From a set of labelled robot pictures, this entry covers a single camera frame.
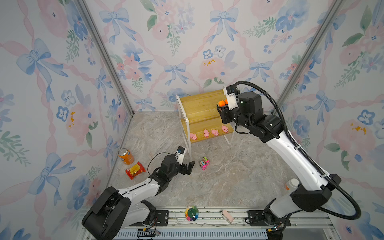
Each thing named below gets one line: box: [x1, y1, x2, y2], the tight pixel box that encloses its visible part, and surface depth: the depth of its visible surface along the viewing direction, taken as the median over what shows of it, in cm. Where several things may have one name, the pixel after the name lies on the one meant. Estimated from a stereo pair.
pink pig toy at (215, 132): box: [211, 129, 220, 136], surface depth 87 cm
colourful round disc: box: [185, 205, 200, 222], surface depth 76 cm
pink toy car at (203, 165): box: [199, 160, 208, 171], surface depth 92 cm
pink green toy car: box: [202, 156, 211, 165], surface depth 94 cm
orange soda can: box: [118, 148, 135, 165], surface depth 87 cm
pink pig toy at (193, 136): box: [190, 133, 197, 140], surface depth 85 cm
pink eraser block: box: [221, 209, 235, 224], surface depth 75 cm
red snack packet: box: [125, 161, 146, 180], surface depth 90 cm
